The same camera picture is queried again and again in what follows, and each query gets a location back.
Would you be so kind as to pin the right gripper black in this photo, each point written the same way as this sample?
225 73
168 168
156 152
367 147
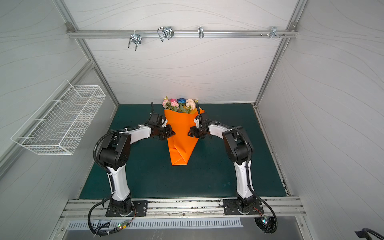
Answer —
194 131

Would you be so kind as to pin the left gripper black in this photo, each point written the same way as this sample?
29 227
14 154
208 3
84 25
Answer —
169 133

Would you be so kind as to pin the orange wrapping paper sheet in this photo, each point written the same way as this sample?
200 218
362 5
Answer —
181 146

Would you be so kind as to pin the peach fake flower spray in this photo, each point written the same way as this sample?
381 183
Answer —
191 105

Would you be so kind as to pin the pink fake flower spray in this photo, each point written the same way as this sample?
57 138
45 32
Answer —
166 103

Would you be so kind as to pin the blue fake rose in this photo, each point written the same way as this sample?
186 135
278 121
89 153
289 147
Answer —
182 104

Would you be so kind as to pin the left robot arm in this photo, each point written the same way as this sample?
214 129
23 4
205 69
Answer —
112 152

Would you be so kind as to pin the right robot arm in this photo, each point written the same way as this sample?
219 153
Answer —
239 151

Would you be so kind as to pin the left metal u-bolt clamp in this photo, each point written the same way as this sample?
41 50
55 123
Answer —
135 40

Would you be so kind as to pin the metal u-bolt clamp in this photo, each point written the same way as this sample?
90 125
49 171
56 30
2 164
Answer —
135 40
165 32

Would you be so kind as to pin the white vent grille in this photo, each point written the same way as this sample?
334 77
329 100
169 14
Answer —
146 224

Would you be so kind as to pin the middle metal u-bolt clamp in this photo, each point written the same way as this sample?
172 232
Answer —
165 32

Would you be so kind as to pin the right metal bolt clamp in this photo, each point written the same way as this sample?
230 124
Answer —
273 34

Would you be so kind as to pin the aluminium top crossbar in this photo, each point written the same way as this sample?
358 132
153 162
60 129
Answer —
179 34

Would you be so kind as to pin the aluminium front rail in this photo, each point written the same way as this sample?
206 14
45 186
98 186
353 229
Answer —
186 208

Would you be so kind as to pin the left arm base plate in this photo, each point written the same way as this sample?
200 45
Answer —
139 207

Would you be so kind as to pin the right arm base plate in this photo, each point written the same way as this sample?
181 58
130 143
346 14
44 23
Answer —
232 207

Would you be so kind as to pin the small metal bracket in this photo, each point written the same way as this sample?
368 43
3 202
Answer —
201 32

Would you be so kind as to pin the white wire basket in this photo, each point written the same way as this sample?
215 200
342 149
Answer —
58 125

